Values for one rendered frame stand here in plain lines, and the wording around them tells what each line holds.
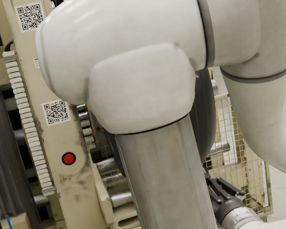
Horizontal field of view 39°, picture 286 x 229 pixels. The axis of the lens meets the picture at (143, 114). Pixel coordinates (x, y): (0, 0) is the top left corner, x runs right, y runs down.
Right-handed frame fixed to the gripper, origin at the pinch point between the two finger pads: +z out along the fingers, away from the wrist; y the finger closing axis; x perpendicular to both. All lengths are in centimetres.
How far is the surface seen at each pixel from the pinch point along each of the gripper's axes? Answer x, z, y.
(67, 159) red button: -0.9, 27.2, 34.0
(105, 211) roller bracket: 13.0, 14.3, 27.1
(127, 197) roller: 13.3, 18.0, 18.8
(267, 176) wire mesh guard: 58, 61, -58
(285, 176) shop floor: 120, 128, -115
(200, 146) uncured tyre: -3.0, 10.1, -4.5
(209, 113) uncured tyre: -13.1, 9.8, -8.2
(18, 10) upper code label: -48, 34, 37
